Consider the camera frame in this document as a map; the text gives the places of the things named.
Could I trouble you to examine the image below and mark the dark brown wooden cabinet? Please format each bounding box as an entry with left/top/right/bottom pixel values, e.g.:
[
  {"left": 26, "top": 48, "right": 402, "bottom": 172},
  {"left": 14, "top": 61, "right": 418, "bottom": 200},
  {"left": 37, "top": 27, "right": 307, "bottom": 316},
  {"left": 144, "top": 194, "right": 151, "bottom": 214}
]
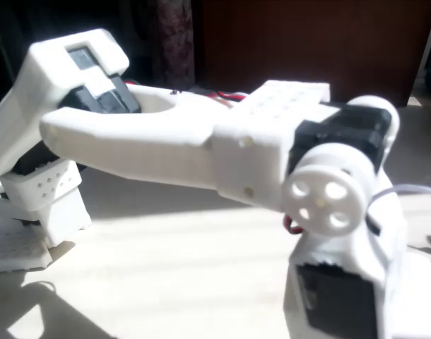
[{"left": 201, "top": 0, "right": 431, "bottom": 107}]

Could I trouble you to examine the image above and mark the floral patterned curtain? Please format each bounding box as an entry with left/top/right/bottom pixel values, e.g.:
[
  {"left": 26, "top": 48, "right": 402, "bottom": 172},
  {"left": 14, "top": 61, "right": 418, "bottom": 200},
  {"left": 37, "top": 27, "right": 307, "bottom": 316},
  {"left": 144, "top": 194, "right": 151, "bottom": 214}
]
[{"left": 155, "top": 0, "right": 197, "bottom": 89}]

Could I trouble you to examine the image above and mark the red white black servo cable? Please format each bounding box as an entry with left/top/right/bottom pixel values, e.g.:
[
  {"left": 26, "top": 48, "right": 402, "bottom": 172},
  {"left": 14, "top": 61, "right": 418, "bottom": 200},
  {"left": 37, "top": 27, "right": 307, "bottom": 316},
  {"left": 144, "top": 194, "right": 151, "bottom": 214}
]
[
  {"left": 369, "top": 185, "right": 431, "bottom": 216},
  {"left": 283, "top": 214, "right": 304, "bottom": 234},
  {"left": 197, "top": 88, "right": 254, "bottom": 107}
]

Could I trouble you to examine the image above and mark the white perforated base plate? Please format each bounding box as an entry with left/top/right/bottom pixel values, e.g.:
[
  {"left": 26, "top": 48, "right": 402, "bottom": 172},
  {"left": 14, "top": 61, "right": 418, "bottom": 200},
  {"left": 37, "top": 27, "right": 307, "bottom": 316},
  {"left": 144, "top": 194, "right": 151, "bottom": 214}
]
[{"left": 0, "top": 218, "right": 51, "bottom": 273}]

